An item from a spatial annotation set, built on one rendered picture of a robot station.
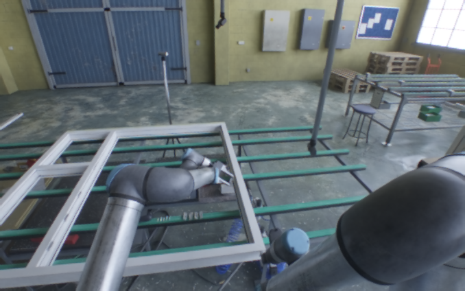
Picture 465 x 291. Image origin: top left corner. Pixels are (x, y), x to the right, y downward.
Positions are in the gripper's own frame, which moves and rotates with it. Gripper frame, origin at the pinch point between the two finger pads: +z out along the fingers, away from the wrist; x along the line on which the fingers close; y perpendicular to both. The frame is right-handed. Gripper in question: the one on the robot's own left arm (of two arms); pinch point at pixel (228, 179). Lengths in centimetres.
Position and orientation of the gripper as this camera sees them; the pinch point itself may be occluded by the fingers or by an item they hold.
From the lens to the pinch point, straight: 155.9
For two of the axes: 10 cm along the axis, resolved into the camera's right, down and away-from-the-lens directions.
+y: -4.9, 2.0, 8.5
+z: 7.9, 5.2, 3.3
